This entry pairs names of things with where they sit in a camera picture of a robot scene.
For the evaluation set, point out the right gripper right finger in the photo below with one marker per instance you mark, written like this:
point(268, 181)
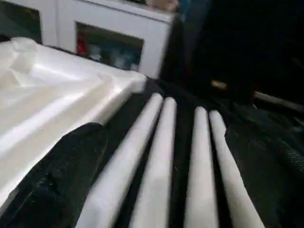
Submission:
point(275, 180)

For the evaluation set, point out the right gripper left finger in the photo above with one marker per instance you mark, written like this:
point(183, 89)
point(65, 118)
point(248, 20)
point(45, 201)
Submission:
point(52, 190)

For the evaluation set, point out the white plastic table leg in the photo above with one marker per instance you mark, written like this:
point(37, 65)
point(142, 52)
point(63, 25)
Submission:
point(123, 171)
point(232, 190)
point(202, 175)
point(159, 171)

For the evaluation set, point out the white plastic table top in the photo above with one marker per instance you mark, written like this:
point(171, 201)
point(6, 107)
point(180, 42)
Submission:
point(47, 104)

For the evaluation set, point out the small gold label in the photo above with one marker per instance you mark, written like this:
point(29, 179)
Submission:
point(218, 84)

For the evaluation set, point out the black plastic mat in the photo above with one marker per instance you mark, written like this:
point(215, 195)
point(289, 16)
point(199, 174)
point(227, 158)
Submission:
point(183, 97)

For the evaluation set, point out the small red bottle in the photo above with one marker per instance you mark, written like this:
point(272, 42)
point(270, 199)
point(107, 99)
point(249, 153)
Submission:
point(81, 45)

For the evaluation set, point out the white glass-door cabinet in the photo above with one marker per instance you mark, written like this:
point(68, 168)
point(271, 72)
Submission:
point(66, 19)

